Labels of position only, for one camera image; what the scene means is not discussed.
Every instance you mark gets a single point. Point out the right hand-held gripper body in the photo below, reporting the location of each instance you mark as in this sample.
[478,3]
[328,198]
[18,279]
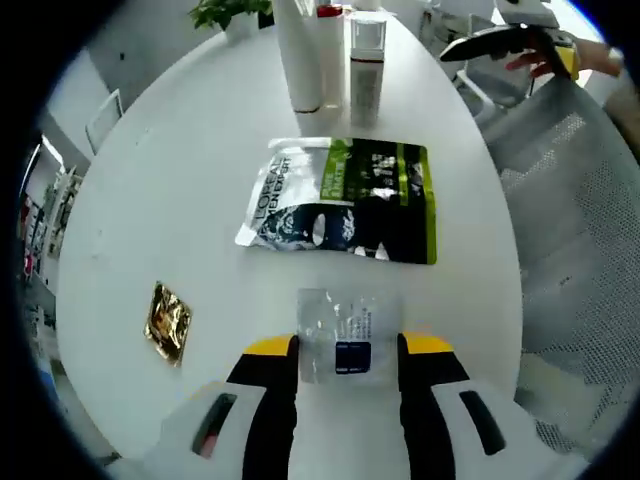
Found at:
[525,10]

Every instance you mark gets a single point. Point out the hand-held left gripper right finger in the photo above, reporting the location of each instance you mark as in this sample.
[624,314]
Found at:
[425,410]

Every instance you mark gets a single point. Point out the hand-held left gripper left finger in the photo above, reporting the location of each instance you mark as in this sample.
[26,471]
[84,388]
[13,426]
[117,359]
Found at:
[270,410]

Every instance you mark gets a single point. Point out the small clear skincare sachet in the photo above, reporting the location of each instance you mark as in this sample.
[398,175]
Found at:
[350,320]

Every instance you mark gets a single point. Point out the small red-label skincare bottle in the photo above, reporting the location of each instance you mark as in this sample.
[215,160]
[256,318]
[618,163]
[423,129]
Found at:
[367,90]

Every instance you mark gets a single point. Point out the gold skincare sachet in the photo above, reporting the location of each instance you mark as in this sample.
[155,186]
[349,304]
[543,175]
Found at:
[167,325]

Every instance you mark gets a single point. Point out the white red-collared skincare bottle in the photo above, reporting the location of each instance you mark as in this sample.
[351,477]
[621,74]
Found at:
[332,65]

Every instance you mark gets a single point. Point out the white skincare tube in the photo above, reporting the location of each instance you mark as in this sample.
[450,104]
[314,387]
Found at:
[300,60]

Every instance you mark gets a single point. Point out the green black skincare sachet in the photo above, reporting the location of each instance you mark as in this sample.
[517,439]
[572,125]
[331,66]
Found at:
[385,210]

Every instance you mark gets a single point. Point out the silver blue skincare sachet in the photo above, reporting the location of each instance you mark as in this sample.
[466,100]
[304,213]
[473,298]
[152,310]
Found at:
[285,200]

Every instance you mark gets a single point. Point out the white storage shelves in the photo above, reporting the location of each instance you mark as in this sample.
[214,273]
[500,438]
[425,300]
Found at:
[50,210]

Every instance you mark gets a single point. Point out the person's right hand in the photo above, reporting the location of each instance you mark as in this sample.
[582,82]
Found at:
[530,62]

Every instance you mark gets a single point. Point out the grey mesh chair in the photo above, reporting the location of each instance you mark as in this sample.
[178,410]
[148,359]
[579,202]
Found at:
[565,225]

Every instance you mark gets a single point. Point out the potted green plant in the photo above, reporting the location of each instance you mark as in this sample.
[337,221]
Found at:
[225,15]

